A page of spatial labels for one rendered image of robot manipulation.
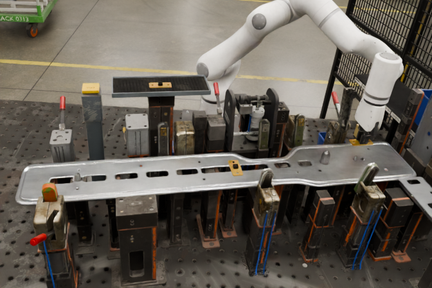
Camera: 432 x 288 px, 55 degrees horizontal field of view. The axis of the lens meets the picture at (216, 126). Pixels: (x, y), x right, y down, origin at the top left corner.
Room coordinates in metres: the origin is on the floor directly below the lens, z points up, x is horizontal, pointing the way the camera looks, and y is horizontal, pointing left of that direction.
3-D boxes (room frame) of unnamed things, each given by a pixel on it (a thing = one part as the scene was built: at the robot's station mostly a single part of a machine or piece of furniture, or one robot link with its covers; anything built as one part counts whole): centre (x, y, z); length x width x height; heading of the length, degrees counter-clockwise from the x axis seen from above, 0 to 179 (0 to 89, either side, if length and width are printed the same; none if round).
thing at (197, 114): (1.34, 0.06, 0.90); 0.05 x 0.05 x 0.40; 15
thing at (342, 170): (1.15, -0.06, 1.00); 1.38 x 0.22 x 0.02; 105
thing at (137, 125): (1.24, 0.28, 0.90); 0.13 x 0.10 x 0.41; 15
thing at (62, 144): (1.17, 0.53, 0.88); 0.11 x 0.10 x 0.36; 15
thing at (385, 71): (1.28, -0.54, 1.36); 0.09 x 0.08 x 0.13; 143
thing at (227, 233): (1.17, -0.08, 0.84); 0.13 x 0.05 x 0.29; 15
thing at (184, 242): (1.11, 0.12, 0.84); 0.13 x 0.11 x 0.29; 15
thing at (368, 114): (1.28, -0.53, 1.21); 0.10 x 0.07 x 0.11; 15
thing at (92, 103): (1.36, 0.48, 0.92); 0.08 x 0.08 x 0.44; 15
